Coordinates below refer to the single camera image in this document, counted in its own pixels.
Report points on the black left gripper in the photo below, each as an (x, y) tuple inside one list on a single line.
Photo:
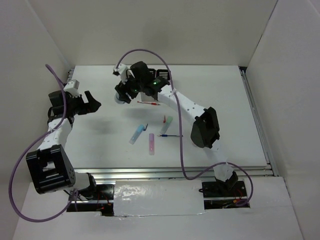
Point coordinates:
[(93, 105)]

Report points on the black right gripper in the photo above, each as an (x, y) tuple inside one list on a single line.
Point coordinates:
[(124, 88)]

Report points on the blue glue jar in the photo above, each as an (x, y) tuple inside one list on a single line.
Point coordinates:
[(118, 99)]

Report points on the blue highlighter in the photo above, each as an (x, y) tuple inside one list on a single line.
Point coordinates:
[(136, 134)]

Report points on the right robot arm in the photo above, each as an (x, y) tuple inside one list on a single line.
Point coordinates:
[(138, 78)]

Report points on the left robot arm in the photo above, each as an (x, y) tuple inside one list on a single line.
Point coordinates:
[(49, 166)]

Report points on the red pen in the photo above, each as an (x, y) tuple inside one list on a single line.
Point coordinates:
[(149, 103)]

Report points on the white left slotted container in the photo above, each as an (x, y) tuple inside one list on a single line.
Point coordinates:
[(144, 97)]

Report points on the black left slotted container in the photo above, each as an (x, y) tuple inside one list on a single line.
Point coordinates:
[(153, 72)]

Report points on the black slotted container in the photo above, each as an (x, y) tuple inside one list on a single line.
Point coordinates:
[(153, 72), (164, 73)]

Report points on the black right slotted container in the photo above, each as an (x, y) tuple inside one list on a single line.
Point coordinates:
[(164, 73)]

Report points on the purple highlighter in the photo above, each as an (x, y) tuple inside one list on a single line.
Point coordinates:
[(151, 144)]

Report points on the green highlighter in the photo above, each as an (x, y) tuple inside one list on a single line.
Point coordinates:
[(166, 125)]

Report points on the blue pen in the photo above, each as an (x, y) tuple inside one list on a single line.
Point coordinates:
[(169, 135)]

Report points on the white foil front panel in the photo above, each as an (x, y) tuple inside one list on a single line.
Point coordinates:
[(158, 198)]

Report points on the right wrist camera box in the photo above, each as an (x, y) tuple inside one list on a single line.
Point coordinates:
[(121, 71)]

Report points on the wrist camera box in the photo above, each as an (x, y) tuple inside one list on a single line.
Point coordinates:
[(121, 71), (72, 87)]

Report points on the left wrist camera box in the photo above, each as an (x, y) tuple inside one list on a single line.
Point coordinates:
[(72, 87)]

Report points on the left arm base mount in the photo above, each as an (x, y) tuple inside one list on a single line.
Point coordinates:
[(92, 197)]

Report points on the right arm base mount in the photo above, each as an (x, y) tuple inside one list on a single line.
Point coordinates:
[(215, 197)]

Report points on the aluminium front rail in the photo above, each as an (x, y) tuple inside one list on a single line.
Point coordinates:
[(102, 175)]

